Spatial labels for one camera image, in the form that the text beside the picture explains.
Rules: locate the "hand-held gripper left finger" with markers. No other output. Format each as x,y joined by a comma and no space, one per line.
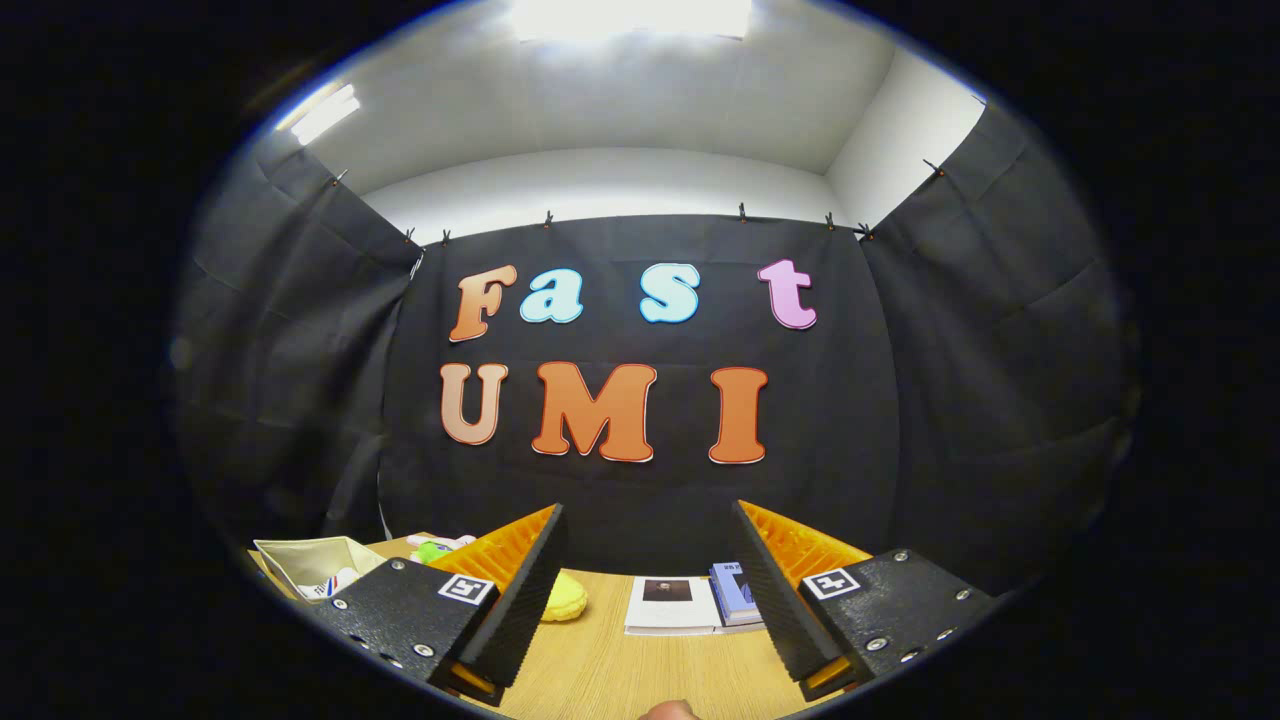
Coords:
525,610

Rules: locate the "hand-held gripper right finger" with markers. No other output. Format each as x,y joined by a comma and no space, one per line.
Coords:
772,610

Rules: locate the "white shoe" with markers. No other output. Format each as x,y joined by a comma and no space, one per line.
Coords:
335,582

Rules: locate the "brown fabric storage box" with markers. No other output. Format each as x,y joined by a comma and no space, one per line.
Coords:
290,560

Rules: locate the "blue book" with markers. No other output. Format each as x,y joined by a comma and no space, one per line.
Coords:
735,595

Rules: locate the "yellow plush toy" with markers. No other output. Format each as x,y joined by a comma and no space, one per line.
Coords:
565,598

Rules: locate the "white book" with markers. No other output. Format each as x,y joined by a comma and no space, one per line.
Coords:
670,612

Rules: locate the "pink and green plush toy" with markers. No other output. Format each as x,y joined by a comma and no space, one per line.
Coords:
432,550

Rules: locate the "black backdrop cloth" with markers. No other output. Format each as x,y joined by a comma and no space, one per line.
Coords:
880,400

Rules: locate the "row of black cloth clips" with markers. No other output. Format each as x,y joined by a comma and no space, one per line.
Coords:
548,218

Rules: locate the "small ceiling light panel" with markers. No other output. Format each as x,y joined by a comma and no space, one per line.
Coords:
325,115

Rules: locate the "large ceiling light panel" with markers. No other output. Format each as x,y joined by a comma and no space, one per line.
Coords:
630,15

